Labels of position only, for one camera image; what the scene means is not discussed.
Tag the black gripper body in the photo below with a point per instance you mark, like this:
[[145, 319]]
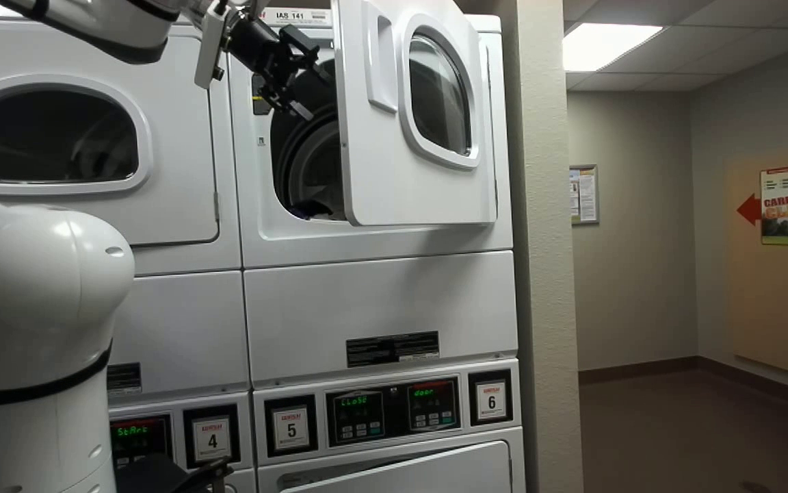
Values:
[[273, 65]]

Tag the grey dryer door swung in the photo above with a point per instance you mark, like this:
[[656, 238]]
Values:
[[375, 164]]

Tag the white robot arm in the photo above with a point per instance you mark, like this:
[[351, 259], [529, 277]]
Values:
[[27, 303]]

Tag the grey dryer door wide window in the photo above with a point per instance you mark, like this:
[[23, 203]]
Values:
[[178, 192]]

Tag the dark dryer drum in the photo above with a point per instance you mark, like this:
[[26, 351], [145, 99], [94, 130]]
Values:
[[308, 164]]

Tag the grey stacked dryer numbered five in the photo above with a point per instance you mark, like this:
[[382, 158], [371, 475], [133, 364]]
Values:
[[375, 311]]

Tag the grey stacked dryer numbered four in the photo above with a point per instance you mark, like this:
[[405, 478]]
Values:
[[183, 330]]

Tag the black warning label wide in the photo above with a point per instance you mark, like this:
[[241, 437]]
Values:
[[392, 349]]

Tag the ceiling light panel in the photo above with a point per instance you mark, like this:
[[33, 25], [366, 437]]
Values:
[[607, 44]]

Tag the black warning label small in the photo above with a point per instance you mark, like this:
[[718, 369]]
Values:
[[124, 377]]

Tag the number five label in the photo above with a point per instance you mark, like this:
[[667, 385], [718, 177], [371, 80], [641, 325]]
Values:
[[291, 426]]

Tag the black control panel green display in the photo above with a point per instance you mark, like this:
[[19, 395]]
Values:
[[384, 411]]

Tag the number four label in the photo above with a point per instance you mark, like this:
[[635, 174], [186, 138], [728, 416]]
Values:
[[210, 437]]

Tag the number six label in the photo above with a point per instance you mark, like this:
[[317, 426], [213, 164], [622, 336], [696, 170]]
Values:
[[491, 399]]

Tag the black control panel red display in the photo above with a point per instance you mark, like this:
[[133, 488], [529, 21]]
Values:
[[138, 440]]

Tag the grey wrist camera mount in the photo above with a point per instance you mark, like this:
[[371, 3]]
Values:
[[209, 44]]

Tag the small framed wall notice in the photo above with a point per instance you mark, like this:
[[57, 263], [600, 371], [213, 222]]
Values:
[[584, 195]]

